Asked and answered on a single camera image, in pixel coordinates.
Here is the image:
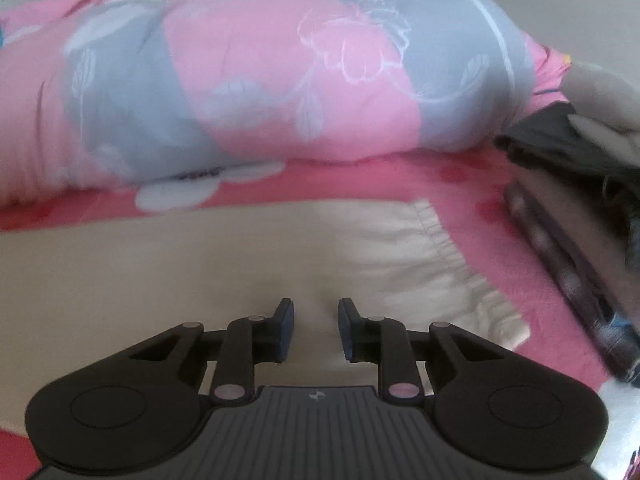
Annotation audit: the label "pink floral bed blanket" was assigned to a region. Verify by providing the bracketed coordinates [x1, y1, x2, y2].
[0, 42, 640, 480]

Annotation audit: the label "beige pants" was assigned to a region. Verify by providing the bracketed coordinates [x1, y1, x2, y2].
[0, 199, 531, 433]

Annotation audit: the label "grey beige cloth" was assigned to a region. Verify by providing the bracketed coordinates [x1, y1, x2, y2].
[562, 62, 640, 148]

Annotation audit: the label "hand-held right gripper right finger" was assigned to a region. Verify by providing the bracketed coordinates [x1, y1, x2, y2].
[337, 297, 503, 403]

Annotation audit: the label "pink grey floral quilt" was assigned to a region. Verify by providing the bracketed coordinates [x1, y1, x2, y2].
[0, 0, 538, 206]

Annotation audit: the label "plaid folded garment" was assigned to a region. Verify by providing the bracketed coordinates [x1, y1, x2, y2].
[504, 180, 640, 381]

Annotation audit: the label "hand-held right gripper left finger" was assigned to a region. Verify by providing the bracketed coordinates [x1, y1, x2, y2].
[129, 297, 296, 403]

